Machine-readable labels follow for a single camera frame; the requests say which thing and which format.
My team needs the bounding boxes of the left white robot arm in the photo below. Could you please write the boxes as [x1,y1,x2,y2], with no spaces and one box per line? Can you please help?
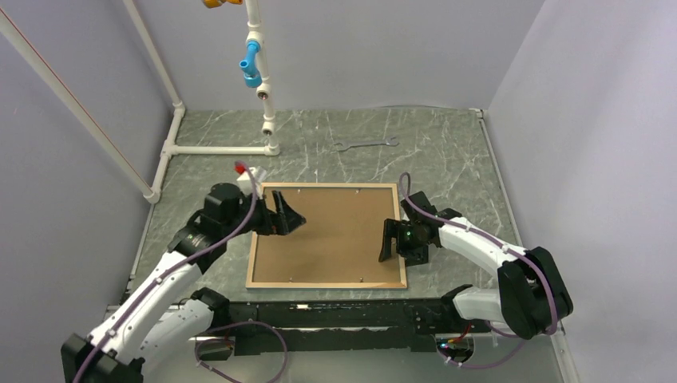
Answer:
[61,183,306,382]

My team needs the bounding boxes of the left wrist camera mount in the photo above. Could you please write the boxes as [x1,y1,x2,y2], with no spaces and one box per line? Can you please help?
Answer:
[235,164,267,197]

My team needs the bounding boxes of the blue wooden picture frame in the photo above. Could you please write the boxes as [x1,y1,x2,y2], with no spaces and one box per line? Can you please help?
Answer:
[245,183,410,290]

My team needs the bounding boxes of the brown wooden backing board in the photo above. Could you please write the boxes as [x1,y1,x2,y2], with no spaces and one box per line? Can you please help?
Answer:
[252,188,402,284]

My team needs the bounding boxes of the white pvc pipe structure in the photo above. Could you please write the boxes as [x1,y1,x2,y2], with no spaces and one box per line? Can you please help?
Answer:
[0,0,283,205]

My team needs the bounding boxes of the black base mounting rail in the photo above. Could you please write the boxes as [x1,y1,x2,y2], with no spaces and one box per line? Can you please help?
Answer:
[200,298,489,356]

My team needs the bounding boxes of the blue pipe fitting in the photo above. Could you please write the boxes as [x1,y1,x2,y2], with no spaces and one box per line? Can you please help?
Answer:
[239,40,263,88]

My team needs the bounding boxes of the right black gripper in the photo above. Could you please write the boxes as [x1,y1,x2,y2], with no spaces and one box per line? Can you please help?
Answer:
[379,218,430,267]

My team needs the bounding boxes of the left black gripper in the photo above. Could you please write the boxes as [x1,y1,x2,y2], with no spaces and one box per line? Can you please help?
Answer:
[224,189,306,239]

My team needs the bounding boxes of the aluminium extrusion frame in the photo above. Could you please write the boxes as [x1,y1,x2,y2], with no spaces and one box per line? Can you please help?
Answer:
[84,298,583,383]

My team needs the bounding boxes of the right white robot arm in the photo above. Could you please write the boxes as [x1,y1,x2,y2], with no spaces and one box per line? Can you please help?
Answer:
[378,191,573,340]

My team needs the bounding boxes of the orange pipe fitting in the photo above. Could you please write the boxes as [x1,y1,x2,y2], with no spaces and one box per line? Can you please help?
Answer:
[202,0,243,9]

